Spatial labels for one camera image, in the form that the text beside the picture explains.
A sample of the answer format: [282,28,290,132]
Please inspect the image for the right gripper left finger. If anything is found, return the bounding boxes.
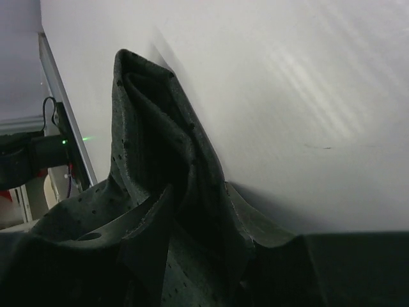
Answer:
[1,187,173,306]

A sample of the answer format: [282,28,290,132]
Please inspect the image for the aluminium rail frame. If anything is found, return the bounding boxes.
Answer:
[0,31,98,188]

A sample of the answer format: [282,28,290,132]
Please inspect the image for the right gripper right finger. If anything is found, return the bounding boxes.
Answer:
[225,184,408,306]

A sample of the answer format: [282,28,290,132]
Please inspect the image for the dark grey dotted skirt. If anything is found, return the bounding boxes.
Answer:
[30,48,255,307]

